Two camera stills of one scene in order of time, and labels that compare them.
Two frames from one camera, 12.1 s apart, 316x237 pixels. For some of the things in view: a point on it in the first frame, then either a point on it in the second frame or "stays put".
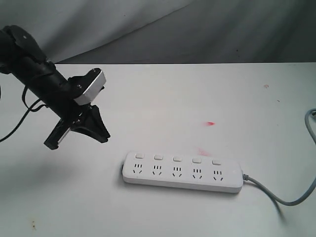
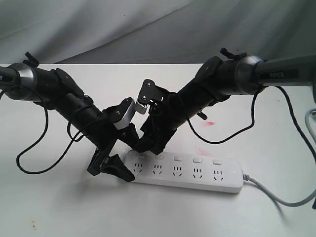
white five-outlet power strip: (183, 172) stays put
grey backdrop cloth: (168, 31) stays put
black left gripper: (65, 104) to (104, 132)
